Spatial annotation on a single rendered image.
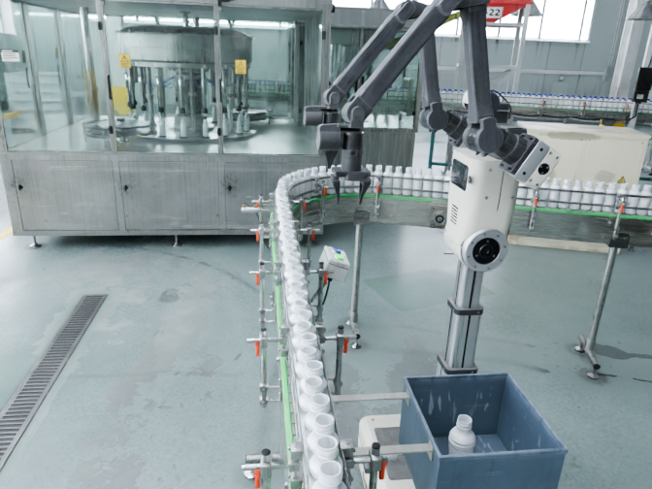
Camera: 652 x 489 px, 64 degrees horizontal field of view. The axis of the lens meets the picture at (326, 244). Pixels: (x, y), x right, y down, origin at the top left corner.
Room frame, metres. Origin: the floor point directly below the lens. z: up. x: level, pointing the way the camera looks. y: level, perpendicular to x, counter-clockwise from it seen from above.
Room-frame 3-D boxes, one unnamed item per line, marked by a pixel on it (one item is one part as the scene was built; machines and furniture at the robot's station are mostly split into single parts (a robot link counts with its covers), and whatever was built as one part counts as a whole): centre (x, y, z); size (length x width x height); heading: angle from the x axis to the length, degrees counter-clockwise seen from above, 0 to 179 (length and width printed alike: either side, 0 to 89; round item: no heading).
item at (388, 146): (7.51, -0.23, 1.15); 1.63 x 1.62 x 2.30; 8
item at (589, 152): (5.29, -2.47, 0.59); 1.10 x 0.62 x 1.18; 80
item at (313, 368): (0.97, 0.02, 1.08); 0.06 x 0.06 x 0.17
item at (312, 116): (1.89, 0.04, 1.61); 0.12 x 0.09 x 0.12; 100
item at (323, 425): (0.79, -0.01, 1.08); 0.06 x 0.06 x 0.17
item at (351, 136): (1.44, -0.06, 1.57); 0.07 x 0.06 x 0.07; 100
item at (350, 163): (1.44, -0.06, 1.51); 0.10 x 0.07 x 0.07; 97
